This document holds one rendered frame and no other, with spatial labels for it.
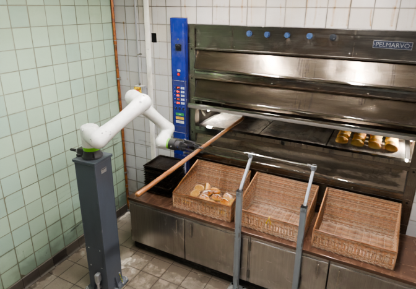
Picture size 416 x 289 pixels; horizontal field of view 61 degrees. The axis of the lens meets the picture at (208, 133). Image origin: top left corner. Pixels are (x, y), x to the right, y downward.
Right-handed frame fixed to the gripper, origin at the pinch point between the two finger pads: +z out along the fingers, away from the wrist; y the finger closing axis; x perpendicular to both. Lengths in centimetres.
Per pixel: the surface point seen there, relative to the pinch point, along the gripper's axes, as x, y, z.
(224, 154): -52, 24, -1
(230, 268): 0, 102, 30
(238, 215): 6, 44, 37
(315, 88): -54, -46, 73
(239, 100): -52, -29, 11
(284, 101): -53, -32, 50
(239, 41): -55, -78, 8
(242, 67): -53, -57, 12
